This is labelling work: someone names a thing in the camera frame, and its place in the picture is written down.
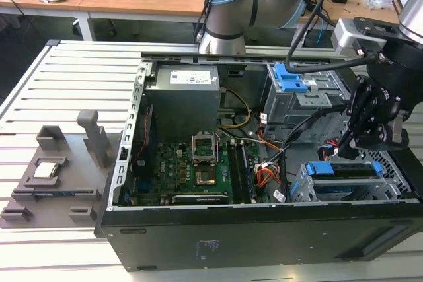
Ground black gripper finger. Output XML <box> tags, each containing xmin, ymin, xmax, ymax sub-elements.
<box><xmin>336</xmin><ymin>75</ymin><xmax>377</xmax><ymax>161</ymax></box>
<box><xmin>357</xmin><ymin>122</ymin><xmax>395</xmax><ymax>152</ymax></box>

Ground hard disk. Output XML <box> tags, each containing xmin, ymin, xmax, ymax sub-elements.
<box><xmin>304</xmin><ymin>161</ymin><xmax>385</xmax><ymax>181</ymax></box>

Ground grey metal disk bay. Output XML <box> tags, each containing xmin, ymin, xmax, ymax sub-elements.
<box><xmin>289</xmin><ymin>162</ymin><xmax>414</xmax><ymax>203</ymax></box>

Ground grey metal optical drive cage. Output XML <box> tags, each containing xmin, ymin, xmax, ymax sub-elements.
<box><xmin>263</xmin><ymin>63</ymin><xmax>352</xmax><ymax>145</ymax></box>

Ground blue plastic latch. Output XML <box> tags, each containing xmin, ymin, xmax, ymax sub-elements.
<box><xmin>273</xmin><ymin>63</ymin><xmax>307</xmax><ymax>94</ymax></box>

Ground black PC case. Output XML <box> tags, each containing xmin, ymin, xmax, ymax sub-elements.
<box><xmin>94</xmin><ymin>50</ymin><xmax>423</xmax><ymax>273</ymax></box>

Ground metal socket cover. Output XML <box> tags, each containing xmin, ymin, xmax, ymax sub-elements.
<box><xmin>192</xmin><ymin>133</ymin><xmax>219</xmax><ymax>166</ymax></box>

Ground square brown chipset chip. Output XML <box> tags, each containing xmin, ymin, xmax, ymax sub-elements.
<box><xmin>194</xmin><ymin>169</ymin><xmax>217</xmax><ymax>186</ymax></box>

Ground grey power supply unit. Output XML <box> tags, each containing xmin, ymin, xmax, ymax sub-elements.
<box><xmin>144</xmin><ymin>65</ymin><xmax>221</xmax><ymax>145</ymax></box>

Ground black graphics card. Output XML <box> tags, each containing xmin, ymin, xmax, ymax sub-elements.
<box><xmin>161</xmin><ymin>194</ymin><xmax>231</xmax><ymax>207</ymax></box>

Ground green computer motherboard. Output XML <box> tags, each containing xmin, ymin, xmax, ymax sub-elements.
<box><xmin>131</xmin><ymin>139</ymin><xmax>277</xmax><ymax>207</ymax></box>

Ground black case fan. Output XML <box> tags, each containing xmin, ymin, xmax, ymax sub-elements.
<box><xmin>137</xmin><ymin>103</ymin><xmax>155</xmax><ymax>179</ymax></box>

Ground wooden desk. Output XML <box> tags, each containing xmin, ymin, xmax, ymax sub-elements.
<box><xmin>0</xmin><ymin>0</ymin><xmax>423</xmax><ymax>42</ymax></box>

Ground grey parts rack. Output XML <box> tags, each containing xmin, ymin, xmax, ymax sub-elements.
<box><xmin>0</xmin><ymin>109</ymin><xmax>124</xmax><ymax>230</ymax></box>

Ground silver CPU chip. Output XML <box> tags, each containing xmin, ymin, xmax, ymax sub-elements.
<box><xmin>32</xmin><ymin>162</ymin><xmax>61</xmax><ymax>179</ymax></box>

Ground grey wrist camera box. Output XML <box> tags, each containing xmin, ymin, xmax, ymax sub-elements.
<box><xmin>391</xmin><ymin>108</ymin><xmax>411</xmax><ymax>151</ymax></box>

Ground red disk wire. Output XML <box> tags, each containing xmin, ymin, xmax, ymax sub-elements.
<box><xmin>319</xmin><ymin>143</ymin><xmax>340</xmax><ymax>164</ymax></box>

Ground black flat disk wire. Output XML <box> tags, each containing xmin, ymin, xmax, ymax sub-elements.
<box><xmin>279</xmin><ymin>103</ymin><xmax>348</xmax><ymax>153</ymax></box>

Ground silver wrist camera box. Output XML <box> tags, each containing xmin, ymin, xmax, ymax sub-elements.
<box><xmin>331</xmin><ymin>17</ymin><xmax>388</xmax><ymax>57</ymax></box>

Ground red yellow wire bundle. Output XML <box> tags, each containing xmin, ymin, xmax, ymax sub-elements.
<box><xmin>258</xmin><ymin>128</ymin><xmax>284</xmax><ymax>151</ymax></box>

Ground black wire bundle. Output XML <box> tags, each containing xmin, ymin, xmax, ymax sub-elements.
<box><xmin>264</xmin><ymin>148</ymin><xmax>291</xmax><ymax>204</ymax></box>

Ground yellow power wire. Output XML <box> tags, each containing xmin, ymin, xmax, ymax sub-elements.
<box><xmin>218</xmin><ymin>88</ymin><xmax>252</xmax><ymax>130</ymax></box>

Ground orange red wire bundle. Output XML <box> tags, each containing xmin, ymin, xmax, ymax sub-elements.
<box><xmin>254</xmin><ymin>162</ymin><xmax>282</xmax><ymax>186</ymax></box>

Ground grey white wire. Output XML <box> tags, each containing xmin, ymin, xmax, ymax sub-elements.
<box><xmin>217</xmin><ymin>129</ymin><xmax>265</xmax><ymax>146</ymax></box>

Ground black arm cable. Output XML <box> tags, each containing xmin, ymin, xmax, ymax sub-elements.
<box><xmin>193</xmin><ymin>0</ymin><xmax>224</xmax><ymax>44</ymax></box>

